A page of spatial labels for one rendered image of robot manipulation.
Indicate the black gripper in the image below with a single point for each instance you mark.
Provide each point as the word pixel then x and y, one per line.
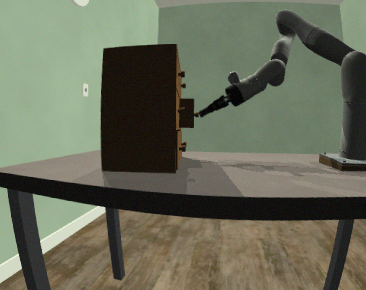
pixel 235 98

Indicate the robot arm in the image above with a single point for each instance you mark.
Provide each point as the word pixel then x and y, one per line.
pixel 328 46

